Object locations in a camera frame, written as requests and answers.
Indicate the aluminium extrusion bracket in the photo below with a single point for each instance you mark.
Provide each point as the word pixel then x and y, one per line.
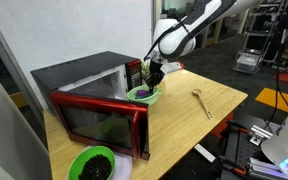
pixel 258 135

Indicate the small white block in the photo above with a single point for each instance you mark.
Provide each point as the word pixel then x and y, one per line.
pixel 205 153

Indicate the black microwave body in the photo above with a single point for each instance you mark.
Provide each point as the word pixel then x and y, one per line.
pixel 107 74

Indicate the beige plastic ladle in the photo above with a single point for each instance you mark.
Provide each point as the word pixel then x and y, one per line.
pixel 198 93

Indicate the white plate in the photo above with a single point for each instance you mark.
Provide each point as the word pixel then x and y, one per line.
pixel 122 169

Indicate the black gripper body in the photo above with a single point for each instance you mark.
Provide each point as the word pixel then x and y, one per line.
pixel 155 75

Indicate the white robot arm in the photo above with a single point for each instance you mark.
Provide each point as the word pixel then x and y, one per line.
pixel 175 38

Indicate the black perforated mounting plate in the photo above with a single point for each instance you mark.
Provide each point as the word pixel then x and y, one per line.
pixel 240 150

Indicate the small potted green plant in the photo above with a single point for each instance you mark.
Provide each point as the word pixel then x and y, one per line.
pixel 145 69

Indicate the mint green pot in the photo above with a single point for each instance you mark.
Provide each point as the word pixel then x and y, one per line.
pixel 151 99

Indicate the green bowl with beans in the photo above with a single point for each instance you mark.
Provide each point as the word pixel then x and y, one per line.
pixel 95 163

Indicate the right orange black clamp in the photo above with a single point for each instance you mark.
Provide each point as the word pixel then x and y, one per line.
pixel 232 166

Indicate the left orange black clamp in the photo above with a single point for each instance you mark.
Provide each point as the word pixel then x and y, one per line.
pixel 239 126

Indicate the metal rack shelf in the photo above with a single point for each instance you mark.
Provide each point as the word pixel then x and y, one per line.
pixel 258 34

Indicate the purple toy vegetable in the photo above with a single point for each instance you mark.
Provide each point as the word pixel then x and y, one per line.
pixel 142 94

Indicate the orange black clamp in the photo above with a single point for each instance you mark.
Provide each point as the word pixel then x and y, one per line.
pixel 239 126
pixel 232 166

